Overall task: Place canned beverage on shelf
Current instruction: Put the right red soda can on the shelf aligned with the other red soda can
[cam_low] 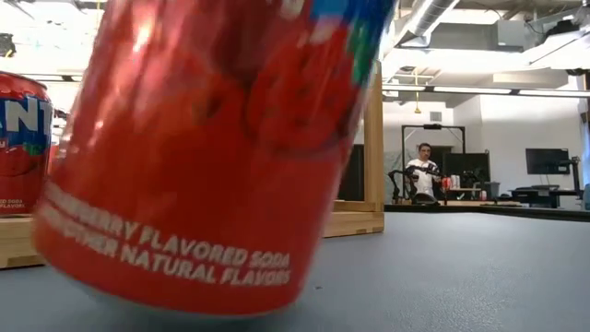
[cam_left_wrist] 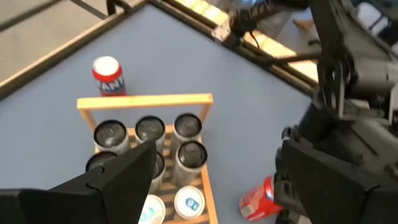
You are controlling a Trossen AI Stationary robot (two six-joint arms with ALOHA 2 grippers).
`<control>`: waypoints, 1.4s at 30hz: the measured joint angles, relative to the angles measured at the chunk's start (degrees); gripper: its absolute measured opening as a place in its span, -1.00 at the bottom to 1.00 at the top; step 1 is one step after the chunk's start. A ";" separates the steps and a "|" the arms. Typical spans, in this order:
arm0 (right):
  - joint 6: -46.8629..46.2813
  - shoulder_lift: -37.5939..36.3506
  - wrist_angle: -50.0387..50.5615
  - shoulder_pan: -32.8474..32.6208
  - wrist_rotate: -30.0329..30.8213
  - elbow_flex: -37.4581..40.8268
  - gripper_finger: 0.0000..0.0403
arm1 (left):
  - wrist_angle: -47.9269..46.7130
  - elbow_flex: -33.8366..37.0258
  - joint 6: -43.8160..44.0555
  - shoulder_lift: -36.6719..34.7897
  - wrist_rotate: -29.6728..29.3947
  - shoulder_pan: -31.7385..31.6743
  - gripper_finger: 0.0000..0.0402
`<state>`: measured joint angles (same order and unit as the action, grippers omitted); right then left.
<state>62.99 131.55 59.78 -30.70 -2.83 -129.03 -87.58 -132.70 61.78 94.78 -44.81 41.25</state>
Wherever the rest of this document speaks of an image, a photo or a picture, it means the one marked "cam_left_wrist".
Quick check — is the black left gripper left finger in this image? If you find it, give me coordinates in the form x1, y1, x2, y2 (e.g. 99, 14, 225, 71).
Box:
0, 139, 158, 224

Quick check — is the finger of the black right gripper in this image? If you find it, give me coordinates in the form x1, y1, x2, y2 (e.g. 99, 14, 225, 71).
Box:
273, 175, 301, 216

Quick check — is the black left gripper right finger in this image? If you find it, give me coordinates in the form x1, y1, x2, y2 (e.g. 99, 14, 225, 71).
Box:
275, 139, 398, 224

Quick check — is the red Fanta can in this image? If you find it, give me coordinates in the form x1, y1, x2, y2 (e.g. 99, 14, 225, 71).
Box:
91, 55, 127, 97
238, 175, 284, 222

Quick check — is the Red Bull can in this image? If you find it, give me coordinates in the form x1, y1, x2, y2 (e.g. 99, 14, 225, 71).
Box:
138, 194, 167, 224
174, 185, 206, 221

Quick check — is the bamboo slatted shelf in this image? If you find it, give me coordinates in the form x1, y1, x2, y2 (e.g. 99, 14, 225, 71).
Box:
76, 93, 218, 224

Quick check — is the silver corner plate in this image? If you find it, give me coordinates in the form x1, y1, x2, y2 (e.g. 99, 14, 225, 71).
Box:
213, 24, 233, 43

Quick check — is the black table edge handle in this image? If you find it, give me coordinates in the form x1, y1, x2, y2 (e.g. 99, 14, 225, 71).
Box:
106, 0, 135, 16

